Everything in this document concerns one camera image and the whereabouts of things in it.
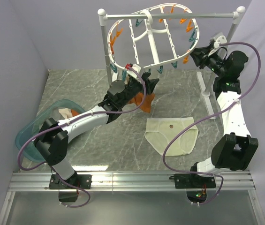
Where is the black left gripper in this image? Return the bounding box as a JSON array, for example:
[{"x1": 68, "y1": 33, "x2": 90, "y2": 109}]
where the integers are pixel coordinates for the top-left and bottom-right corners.
[{"x1": 119, "y1": 73, "x2": 159, "y2": 107}]

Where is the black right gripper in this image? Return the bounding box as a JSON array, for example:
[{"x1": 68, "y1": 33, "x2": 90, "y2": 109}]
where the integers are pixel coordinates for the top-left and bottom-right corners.
[{"x1": 188, "y1": 45, "x2": 227, "y2": 77}]

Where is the white oval clip hanger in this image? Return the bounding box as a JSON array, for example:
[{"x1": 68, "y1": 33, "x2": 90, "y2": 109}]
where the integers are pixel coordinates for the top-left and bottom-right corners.
[{"x1": 102, "y1": 3, "x2": 200, "y2": 82}]

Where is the pale yellow underwear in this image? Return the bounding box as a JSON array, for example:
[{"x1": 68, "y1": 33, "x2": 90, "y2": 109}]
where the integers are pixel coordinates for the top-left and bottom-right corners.
[{"x1": 144, "y1": 117, "x2": 198, "y2": 157}]

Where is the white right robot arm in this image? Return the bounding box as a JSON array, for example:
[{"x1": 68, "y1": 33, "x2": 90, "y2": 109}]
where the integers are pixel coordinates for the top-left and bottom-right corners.
[{"x1": 170, "y1": 46, "x2": 258, "y2": 189}]

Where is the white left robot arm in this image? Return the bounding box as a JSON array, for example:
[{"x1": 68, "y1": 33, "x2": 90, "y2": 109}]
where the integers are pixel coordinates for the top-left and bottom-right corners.
[{"x1": 34, "y1": 72, "x2": 159, "y2": 189}]

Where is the orange hanging underwear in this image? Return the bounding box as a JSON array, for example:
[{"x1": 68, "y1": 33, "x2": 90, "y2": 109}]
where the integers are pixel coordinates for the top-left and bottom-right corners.
[{"x1": 121, "y1": 75, "x2": 156, "y2": 114}]

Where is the white drying rack stand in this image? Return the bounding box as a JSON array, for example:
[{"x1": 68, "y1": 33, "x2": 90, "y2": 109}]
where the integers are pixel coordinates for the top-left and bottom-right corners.
[{"x1": 97, "y1": 6, "x2": 246, "y2": 120}]

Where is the orange cloth in basket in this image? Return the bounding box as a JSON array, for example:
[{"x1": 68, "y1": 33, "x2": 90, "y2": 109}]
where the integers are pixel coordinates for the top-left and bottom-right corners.
[{"x1": 71, "y1": 109, "x2": 80, "y2": 117}]

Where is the cream cloth in basket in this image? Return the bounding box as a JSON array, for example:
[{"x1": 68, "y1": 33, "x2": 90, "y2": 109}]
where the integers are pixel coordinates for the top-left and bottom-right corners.
[{"x1": 58, "y1": 108, "x2": 73, "y2": 119}]

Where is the teal plastic basket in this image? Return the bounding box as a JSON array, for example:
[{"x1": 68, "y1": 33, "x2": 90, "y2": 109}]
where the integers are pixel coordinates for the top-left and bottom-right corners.
[{"x1": 15, "y1": 99, "x2": 86, "y2": 163}]

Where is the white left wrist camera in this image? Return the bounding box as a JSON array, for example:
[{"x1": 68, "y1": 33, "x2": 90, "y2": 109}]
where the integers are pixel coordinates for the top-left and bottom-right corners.
[{"x1": 125, "y1": 63, "x2": 144, "y2": 76}]

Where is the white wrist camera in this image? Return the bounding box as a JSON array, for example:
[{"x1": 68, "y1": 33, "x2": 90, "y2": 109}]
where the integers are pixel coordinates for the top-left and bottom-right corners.
[
  {"x1": 210, "y1": 32, "x2": 227, "y2": 48},
  {"x1": 125, "y1": 63, "x2": 144, "y2": 76}
]

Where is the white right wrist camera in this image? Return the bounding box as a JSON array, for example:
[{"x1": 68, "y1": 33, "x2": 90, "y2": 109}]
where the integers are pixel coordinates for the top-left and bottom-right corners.
[{"x1": 210, "y1": 32, "x2": 227, "y2": 48}]

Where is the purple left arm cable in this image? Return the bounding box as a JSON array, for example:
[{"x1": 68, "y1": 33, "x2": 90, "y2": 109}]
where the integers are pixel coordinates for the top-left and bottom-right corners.
[{"x1": 17, "y1": 69, "x2": 146, "y2": 208}]

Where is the aluminium mounting rail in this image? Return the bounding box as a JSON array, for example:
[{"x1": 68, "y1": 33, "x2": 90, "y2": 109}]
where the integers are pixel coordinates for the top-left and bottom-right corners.
[{"x1": 0, "y1": 171, "x2": 265, "y2": 225}]

